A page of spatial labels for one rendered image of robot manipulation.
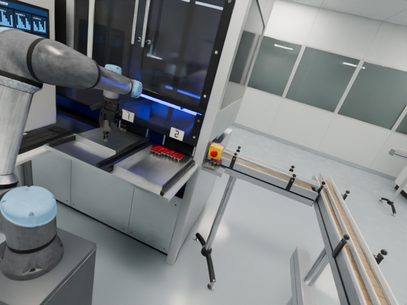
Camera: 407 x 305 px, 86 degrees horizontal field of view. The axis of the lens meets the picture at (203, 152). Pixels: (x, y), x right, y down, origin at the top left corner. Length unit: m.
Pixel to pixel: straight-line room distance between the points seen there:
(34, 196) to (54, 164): 1.32
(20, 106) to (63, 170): 1.28
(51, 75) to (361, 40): 5.75
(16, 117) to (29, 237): 0.32
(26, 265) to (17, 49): 0.57
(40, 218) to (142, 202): 0.99
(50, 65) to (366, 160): 6.25
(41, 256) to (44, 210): 0.15
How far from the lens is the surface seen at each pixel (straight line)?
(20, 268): 0.84
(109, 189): 1.77
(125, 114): 1.46
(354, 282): 0.98
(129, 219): 1.81
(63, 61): 0.70
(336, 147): 6.15
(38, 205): 0.73
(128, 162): 1.20
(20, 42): 0.75
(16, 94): 0.77
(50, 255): 0.84
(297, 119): 5.86
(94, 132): 1.47
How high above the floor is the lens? 1.47
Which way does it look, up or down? 23 degrees down
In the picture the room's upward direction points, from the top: 16 degrees clockwise
